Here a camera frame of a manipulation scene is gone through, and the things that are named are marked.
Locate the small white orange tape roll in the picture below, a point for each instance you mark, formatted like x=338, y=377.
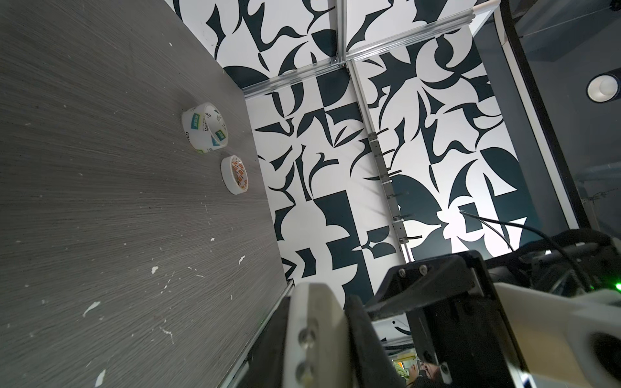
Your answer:
x=234, y=175

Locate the round ceiling lamp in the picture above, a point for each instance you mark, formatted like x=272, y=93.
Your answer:
x=605, y=87

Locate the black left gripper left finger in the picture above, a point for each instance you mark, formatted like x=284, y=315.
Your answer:
x=266, y=357

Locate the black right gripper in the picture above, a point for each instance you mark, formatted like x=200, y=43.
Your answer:
x=458, y=326

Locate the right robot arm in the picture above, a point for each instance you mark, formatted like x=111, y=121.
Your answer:
x=570, y=264

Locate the black wall hook rack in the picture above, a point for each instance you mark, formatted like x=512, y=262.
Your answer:
x=385, y=179

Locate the large clear printed tape roll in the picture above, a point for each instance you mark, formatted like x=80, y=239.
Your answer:
x=205, y=128

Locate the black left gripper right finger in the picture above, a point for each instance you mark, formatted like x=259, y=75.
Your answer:
x=372, y=366

